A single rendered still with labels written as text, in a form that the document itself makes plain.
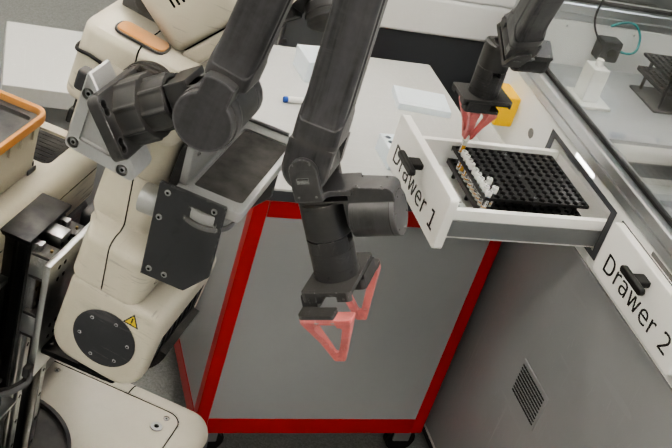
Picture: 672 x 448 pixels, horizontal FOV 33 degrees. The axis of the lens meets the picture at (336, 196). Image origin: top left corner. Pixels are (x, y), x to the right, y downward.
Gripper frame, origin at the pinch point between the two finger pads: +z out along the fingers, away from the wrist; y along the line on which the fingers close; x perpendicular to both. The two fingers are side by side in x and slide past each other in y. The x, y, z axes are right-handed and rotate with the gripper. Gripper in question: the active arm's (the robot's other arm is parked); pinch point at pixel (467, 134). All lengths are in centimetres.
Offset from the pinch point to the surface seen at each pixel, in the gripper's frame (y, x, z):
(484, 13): 35, 73, 6
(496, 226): 0.8, -19.5, 7.3
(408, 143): -10.9, 1.0, 3.7
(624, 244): 21.0, -29.0, 3.0
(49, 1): -54, 235, 93
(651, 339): 21, -46, 11
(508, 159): 9.9, -1.1, 4.2
